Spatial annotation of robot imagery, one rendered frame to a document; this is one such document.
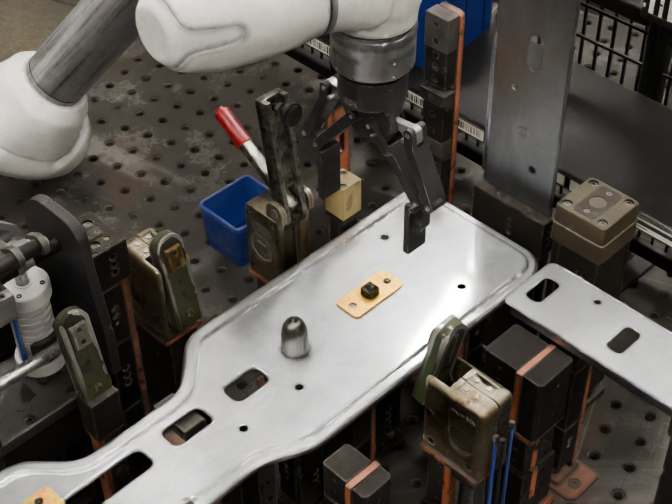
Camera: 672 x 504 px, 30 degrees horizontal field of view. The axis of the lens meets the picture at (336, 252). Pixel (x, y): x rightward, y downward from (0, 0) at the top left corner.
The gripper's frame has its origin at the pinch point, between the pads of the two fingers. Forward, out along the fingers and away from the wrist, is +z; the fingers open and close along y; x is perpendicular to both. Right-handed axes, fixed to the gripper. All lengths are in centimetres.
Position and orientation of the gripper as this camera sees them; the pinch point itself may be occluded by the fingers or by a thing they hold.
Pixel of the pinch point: (370, 212)
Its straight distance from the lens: 144.5
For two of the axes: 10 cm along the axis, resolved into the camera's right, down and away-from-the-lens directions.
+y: 7.0, 4.7, -5.3
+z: 0.1, 7.4, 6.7
